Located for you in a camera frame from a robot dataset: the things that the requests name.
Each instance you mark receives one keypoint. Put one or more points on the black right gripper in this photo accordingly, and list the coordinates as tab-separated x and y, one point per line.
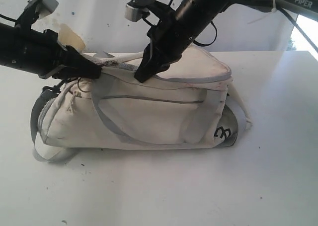
171	37

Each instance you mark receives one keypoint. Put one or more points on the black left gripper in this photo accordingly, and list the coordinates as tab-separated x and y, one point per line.
42	54

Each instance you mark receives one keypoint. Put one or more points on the white canvas duffel bag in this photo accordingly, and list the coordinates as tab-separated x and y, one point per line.
192	105

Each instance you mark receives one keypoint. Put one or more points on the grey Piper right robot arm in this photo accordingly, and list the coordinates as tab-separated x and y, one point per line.
308	8

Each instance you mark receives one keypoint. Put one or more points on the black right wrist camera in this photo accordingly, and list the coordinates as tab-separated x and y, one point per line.
141	9

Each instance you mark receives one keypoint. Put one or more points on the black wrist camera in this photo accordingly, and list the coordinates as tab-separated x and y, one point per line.
35	9
141	9

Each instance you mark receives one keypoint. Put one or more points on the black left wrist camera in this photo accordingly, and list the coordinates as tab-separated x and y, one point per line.
35	9

